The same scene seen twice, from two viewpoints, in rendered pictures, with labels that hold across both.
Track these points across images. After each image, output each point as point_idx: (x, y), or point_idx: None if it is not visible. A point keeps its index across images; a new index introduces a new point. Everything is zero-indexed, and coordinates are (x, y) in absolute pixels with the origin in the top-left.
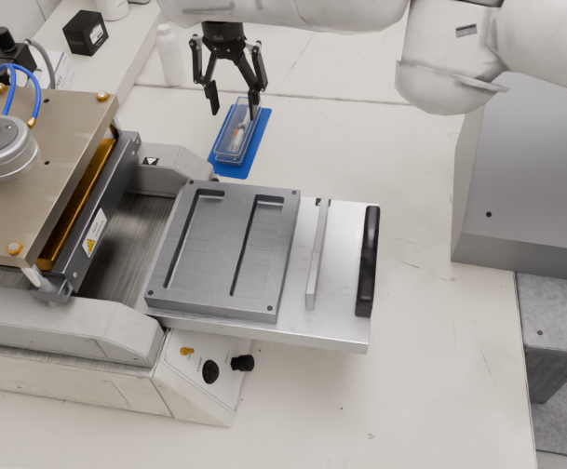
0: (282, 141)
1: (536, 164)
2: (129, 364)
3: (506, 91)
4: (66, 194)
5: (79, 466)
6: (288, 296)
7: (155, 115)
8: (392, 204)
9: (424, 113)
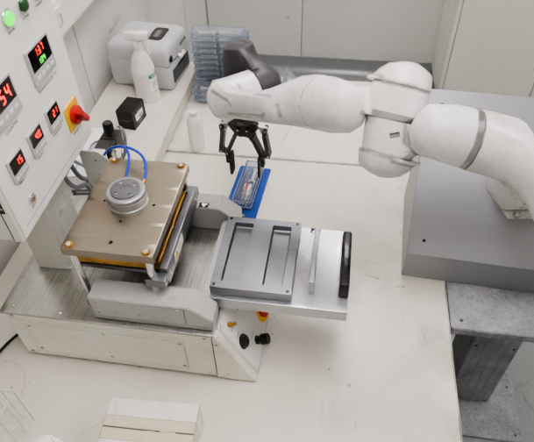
0: (280, 193)
1: (452, 207)
2: (199, 329)
3: (418, 165)
4: (167, 223)
5: None
6: (296, 286)
7: None
8: (359, 236)
9: None
